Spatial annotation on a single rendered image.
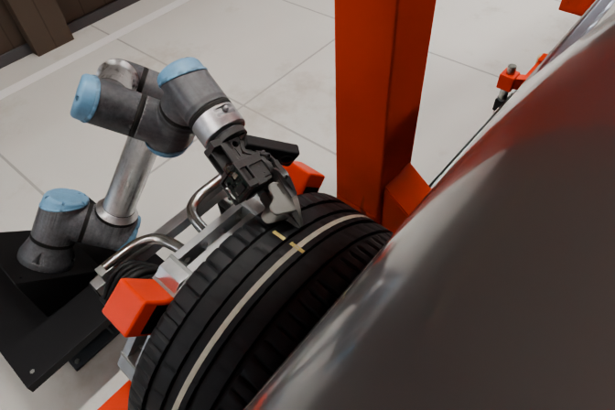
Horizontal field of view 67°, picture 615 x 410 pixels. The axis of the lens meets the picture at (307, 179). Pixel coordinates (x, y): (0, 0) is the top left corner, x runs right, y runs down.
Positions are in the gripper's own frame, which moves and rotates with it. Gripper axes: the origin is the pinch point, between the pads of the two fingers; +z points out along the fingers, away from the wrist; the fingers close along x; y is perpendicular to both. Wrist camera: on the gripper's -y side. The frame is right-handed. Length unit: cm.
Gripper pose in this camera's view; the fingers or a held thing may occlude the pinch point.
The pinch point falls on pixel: (299, 219)
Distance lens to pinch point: 83.8
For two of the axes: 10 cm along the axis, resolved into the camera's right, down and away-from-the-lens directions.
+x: 4.7, -5.0, -7.3
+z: 6.0, 7.9, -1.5
